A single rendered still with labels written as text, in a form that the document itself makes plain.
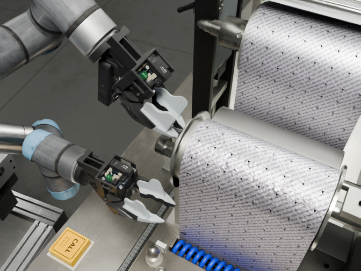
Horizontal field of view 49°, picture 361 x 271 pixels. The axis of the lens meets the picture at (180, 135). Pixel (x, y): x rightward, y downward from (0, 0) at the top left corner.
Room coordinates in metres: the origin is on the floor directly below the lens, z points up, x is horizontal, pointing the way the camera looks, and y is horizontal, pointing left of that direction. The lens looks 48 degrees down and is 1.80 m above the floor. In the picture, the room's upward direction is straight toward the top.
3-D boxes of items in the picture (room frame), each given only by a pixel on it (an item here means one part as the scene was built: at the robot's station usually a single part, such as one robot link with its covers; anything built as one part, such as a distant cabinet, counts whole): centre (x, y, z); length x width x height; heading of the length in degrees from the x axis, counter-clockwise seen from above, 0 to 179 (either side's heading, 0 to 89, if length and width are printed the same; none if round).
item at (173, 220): (0.51, 0.00, 1.05); 0.06 x 0.05 x 0.31; 61
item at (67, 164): (0.53, 0.22, 1.11); 0.08 x 0.05 x 0.08; 151
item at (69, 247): (0.43, 0.27, 0.91); 0.07 x 0.07 x 0.02; 61
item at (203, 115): (0.46, -0.02, 1.25); 0.15 x 0.01 x 0.15; 151
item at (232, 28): (0.69, -0.12, 1.34); 0.06 x 0.06 x 0.06; 61
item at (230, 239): (0.34, -0.10, 1.11); 0.23 x 0.01 x 0.18; 61
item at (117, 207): (0.44, 0.12, 1.09); 0.09 x 0.05 x 0.02; 52
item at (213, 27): (0.72, -0.06, 1.34); 0.06 x 0.03 x 0.03; 61
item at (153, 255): (0.35, 0.05, 1.05); 0.04 x 0.04 x 0.04
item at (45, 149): (0.56, 0.29, 1.11); 0.11 x 0.08 x 0.09; 61
